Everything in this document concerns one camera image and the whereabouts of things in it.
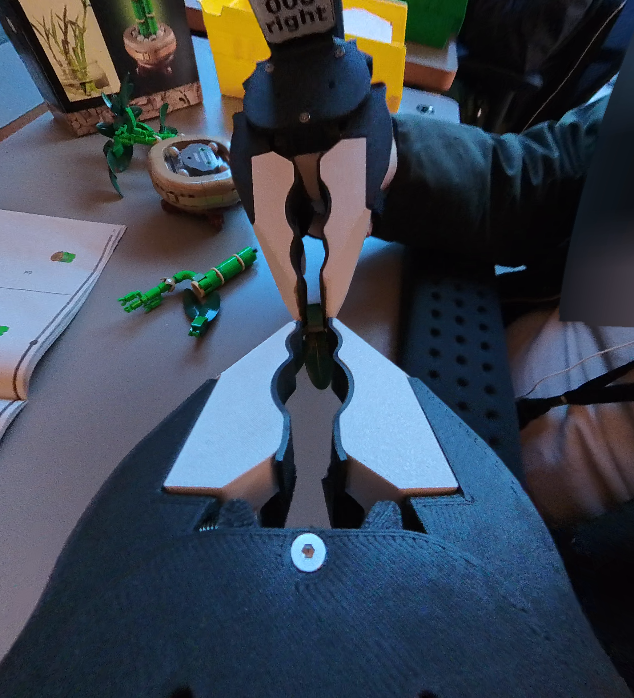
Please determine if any yellow plastic bin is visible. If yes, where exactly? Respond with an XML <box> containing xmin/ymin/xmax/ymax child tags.
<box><xmin>200</xmin><ymin>0</ymin><xmax>408</xmax><ymax>112</ymax></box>

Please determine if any grey desk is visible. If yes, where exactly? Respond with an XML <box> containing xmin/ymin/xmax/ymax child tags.
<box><xmin>0</xmin><ymin>33</ymin><xmax>460</xmax><ymax>677</ymax></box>

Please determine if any brown tray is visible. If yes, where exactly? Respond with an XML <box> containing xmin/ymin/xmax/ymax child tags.
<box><xmin>401</xmin><ymin>41</ymin><xmax>460</xmax><ymax>92</ymax></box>

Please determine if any black toy set box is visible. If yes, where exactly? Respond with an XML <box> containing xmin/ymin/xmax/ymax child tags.
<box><xmin>0</xmin><ymin>0</ymin><xmax>203</xmax><ymax>137</ymax></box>

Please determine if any dark green toy leaf pair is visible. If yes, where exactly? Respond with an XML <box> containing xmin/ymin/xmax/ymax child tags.
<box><xmin>182</xmin><ymin>288</ymin><xmax>223</xmax><ymax>338</ymax></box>

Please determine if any green toy bamboo stalk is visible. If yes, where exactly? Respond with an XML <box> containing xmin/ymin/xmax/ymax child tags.
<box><xmin>118</xmin><ymin>246</ymin><xmax>258</xmax><ymax>314</ymax></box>

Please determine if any tan toy plant pot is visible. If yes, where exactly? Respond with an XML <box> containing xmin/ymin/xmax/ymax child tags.
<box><xmin>148</xmin><ymin>136</ymin><xmax>241</xmax><ymax>230</ymax></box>

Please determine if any leafy green toy stem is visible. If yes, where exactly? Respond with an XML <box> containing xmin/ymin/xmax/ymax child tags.
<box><xmin>96</xmin><ymin>73</ymin><xmax>178</xmax><ymax>197</ymax></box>

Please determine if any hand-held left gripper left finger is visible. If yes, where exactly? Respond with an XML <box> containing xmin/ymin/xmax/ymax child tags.
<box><xmin>161</xmin><ymin>321</ymin><xmax>304</xmax><ymax>529</ymax></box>

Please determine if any black perforated chair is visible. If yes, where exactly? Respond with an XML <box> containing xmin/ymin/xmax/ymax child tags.
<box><xmin>401</xmin><ymin>256</ymin><xmax>519</xmax><ymax>481</ymax></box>

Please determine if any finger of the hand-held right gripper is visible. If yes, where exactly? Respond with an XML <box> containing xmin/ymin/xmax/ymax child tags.
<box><xmin>250</xmin><ymin>154</ymin><xmax>309</xmax><ymax>322</ymax></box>
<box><xmin>312</xmin><ymin>138</ymin><xmax>373</xmax><ymax>320</ymax></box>

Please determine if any black strap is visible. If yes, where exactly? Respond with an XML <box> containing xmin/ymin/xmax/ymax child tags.
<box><xmin>516</xmin><ymin>349</ymin><xmax>634</xmax><ymax>432</ymax></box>

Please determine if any green plastic bin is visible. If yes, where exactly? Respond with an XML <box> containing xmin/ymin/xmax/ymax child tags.
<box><xmin>404</xmin><ymin>0</ymin><xmax>468</xmax><ymax>50</ymax></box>

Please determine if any person's torso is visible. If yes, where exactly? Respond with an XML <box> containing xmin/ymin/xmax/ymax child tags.
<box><xmin>491</xmin><ymin>305</ymin><xmax>634</xmax><ymax>524</ymax></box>

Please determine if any open instruction booklet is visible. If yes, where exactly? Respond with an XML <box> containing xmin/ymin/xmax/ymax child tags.
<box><xmin>0</xmin><ymin>204</ymin><xmax>127</xmax><ymax>500</ymax></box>

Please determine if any person's right forearm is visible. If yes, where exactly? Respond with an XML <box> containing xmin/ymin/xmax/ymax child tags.
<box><xmin>372</xmin><ymin>95</ymin><xmax>612</xmax><ymax>273</ymax></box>

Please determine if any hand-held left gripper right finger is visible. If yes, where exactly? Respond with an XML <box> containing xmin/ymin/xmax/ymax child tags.
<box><xmin>324</xmin><ymin>318</ymin><xmax>460</xmax><ymax>529</ymax></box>

